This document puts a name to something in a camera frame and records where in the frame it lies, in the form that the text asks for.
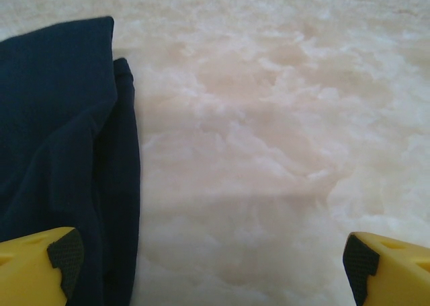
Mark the navy blue t-shirt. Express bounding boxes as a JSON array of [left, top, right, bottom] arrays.
[[0, 15, 141, 306]]

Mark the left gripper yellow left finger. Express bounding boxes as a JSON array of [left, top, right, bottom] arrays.
[[0, 227, 85, 306]]

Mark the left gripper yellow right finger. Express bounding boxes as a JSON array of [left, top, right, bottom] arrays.
[[342, 231, 430, 306]]

